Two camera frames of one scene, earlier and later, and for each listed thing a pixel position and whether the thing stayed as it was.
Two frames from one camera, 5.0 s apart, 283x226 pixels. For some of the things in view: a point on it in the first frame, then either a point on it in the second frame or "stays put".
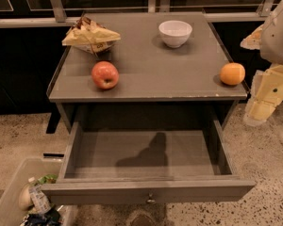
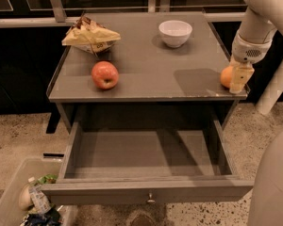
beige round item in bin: (24, 198) stays put
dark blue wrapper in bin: (52, 217) stays put
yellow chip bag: (88, 34) stays put
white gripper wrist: (278, 37) → (249, 52)
